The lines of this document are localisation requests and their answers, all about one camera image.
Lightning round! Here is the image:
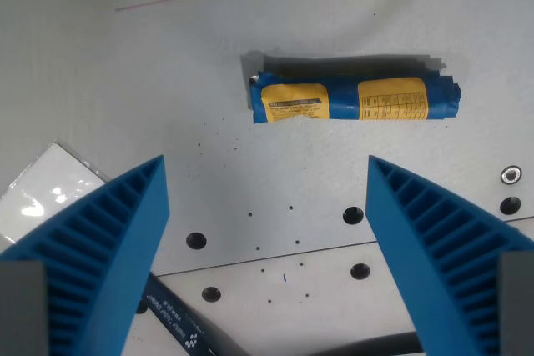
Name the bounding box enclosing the silver screw in table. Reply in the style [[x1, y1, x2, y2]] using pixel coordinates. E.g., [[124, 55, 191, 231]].
[[501, 165, 522, 185]]

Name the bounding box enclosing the blue yellow rolled snack packet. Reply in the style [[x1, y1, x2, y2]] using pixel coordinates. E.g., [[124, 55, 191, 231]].
[[248, 69, 462, 124]]

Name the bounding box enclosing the dark blue printed pen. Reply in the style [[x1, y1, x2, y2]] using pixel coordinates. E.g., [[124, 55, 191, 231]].
[[139, 272, 251, 356]]

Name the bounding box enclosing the clear plastic white card sleeve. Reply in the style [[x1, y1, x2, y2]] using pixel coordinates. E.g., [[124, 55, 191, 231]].
[[0, 137, 108, 248]]

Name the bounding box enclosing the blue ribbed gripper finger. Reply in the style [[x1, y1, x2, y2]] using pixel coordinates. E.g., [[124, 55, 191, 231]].
[[0, 154, 172, 356], [365, 154, 534, 356]]

